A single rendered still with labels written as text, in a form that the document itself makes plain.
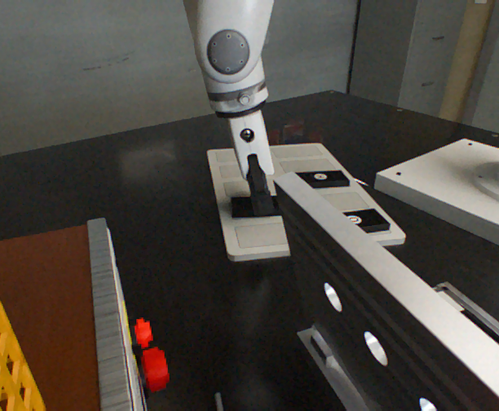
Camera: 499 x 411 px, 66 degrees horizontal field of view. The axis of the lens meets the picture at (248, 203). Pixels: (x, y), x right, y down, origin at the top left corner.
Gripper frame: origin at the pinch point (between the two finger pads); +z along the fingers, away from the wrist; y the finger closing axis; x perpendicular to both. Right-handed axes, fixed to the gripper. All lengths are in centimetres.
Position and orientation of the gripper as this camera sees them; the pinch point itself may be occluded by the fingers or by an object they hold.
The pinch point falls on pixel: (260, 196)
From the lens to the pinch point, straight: 63.6
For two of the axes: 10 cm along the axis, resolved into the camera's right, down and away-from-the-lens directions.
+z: 2.1, 8.4, 5.0
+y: -0.8, -4.9, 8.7
